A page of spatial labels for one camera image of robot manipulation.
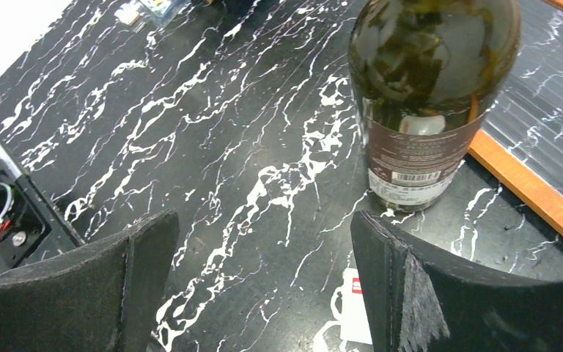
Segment dark wine bottle brown label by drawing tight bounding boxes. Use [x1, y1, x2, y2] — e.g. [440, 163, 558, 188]
[348, 1, 521, 212]

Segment orange wooden shelf rack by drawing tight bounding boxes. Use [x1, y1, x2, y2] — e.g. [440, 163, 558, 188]
[470, 1, 563, 237]

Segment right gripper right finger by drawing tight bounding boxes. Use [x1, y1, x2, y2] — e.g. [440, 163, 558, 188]
[350, 210, 563, 351]

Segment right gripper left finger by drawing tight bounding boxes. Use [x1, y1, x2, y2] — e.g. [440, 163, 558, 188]
[0, 210, 180, 351]

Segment white small box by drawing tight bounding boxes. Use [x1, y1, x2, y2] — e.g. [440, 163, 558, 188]
[331, 268, 372, 345]

